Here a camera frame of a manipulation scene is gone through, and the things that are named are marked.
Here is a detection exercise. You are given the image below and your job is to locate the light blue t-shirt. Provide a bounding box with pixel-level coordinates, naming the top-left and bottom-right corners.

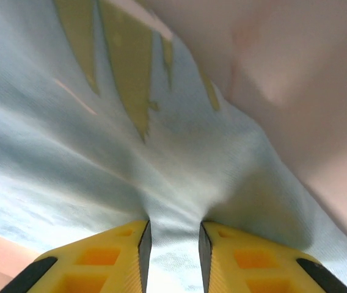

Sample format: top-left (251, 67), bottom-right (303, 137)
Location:
top-left (0, 0), bottom-right (347, 293)

